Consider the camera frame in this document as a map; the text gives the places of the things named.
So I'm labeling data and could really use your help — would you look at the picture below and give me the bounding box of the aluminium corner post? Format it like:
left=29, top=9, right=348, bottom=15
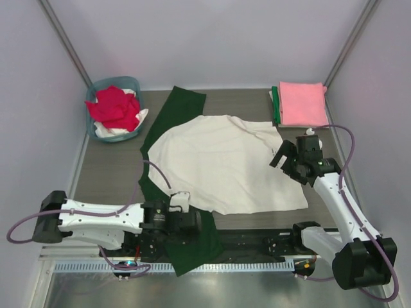
left=322, top=0, right=380, bottom=87
left=37, top=0, right=92, bottom=87

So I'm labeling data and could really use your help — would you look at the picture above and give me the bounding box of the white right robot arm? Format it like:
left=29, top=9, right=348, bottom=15
left=270, top=135, right=398, bottom=290

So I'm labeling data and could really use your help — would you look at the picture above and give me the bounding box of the folded green t-shirt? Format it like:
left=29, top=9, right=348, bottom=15
left=272, top=86, right=281, bottom=124

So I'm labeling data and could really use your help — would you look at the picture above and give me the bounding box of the folded pink t-shirt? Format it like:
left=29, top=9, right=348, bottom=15
left=278, top=81, right=329, bottom=126

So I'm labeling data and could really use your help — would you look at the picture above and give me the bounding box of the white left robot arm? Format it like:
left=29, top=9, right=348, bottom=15
left=32, top=191, right=202, bottom=262

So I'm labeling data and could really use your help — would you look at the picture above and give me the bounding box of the white and green t-shirt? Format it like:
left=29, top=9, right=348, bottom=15
left=139, top=87, right=308, bottom=276

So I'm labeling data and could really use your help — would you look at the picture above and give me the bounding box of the left aluminium corner post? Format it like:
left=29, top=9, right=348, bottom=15
left=37, top=0, right=92, bottom=87

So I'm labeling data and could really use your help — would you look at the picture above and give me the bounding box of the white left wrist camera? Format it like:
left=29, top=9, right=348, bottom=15
left=169, top=191, right=190, bottom=213

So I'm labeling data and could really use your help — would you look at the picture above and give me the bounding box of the red t-shirt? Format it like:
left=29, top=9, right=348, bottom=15
left=85, top=85, right=141, bottom=132

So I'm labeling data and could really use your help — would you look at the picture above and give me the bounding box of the slotted grey cable duct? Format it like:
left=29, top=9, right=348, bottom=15
left=54, top=259, right=295, bottom=273

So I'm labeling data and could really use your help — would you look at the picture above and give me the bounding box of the blue plastic laundry basket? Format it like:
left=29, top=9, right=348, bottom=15
left=85, top=76, right=148, bottom=143

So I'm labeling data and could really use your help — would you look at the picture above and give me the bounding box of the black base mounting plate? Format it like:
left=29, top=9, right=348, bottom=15
left=103, top=228, right=314, bottom=263

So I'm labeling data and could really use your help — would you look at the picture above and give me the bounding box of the right aluminium corner post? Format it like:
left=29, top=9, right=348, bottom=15
left=322, top=0, right=380, bottom=87

